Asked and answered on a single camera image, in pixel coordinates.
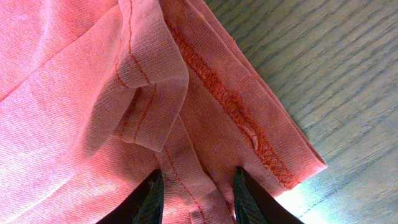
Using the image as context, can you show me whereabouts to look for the orange red t-shirt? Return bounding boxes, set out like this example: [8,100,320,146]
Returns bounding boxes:
[1,0,326,223]

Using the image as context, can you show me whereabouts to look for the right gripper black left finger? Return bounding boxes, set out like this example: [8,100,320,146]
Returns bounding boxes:
[96,169,164,224]

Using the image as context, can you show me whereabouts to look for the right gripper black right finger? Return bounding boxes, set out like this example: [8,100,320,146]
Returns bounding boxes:
[233,167,303,224]

